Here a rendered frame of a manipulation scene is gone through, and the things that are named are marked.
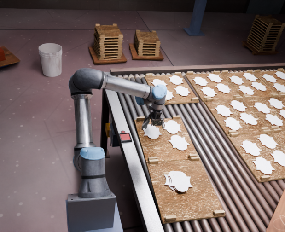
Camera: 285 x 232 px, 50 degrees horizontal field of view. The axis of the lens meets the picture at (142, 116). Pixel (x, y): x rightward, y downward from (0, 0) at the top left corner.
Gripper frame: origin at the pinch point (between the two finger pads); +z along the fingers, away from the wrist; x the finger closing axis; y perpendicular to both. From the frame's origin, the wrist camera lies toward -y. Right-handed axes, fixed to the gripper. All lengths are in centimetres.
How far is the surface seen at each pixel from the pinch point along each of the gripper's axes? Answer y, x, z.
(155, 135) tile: 4.3, 1.7, 2.7
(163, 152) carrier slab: 19.6, 3.1, 3.2
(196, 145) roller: 12.9, 28.9, 5.4
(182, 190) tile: 51, 6, 0
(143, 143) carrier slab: 10.2, -7.9, 3.4
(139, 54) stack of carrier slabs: -272, 54, 93
